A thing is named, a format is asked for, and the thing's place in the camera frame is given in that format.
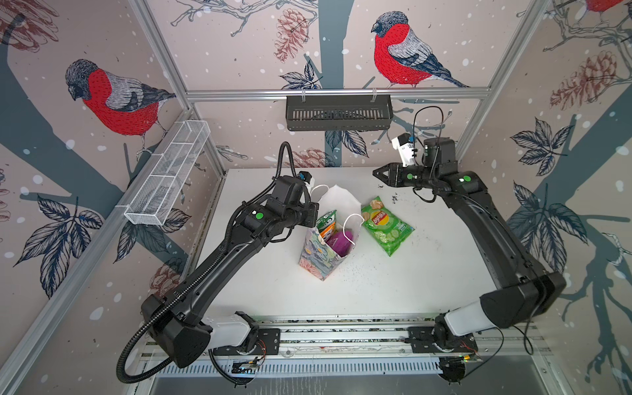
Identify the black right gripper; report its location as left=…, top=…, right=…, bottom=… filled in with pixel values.
left=373, top=161, right=439, bottom=191

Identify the green yellow Fox's candy bag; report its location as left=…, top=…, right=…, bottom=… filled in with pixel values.
left=316, top=210, right=337, bottom=242

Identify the purple snack bag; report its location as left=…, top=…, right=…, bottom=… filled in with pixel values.
left=326, top=230, right=355, bottom=257

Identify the green chips bag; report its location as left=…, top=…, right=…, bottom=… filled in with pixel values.
left=361, top=197, right=414, bottom=256

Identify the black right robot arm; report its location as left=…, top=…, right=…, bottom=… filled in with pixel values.
left=373, top=133, right=566, bottom=350

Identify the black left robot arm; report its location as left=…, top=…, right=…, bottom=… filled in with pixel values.
left=142, top=171, right=319, bottom=368

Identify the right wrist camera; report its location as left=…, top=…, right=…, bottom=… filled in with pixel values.
left=391, top=133, right=418, bottom=167

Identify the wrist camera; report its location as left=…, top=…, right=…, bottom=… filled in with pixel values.
left=391, top=133, right=418, bottom=167
left=297, top=171, right=315, bottom=188

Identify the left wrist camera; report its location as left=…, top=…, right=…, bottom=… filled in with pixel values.
left=297, top=171, right=315, bottom=188

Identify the horizontal aluminium frame bar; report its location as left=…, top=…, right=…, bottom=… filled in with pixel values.
left=185, top=87, right=491, bottom=103

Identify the black wire basket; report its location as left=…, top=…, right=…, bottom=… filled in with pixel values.
left=286, top=95, right=393, bottom=132

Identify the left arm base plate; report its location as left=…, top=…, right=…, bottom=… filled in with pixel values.
left=236, top=329, right=281, bottom=356

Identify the aluminium rail base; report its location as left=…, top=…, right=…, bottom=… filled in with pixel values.
left=158, top=319, right=551, bottom=383

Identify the white mesh wire basket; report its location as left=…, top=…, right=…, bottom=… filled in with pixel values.
left=125, top=120, right=210, bottom=225

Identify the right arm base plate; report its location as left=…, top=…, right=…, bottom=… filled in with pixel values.
left=405, top=326, right=478, bottom=354

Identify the black corrugated cable conduit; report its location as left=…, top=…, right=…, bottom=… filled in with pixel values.
left=115, top=142, right=297, bottom=385

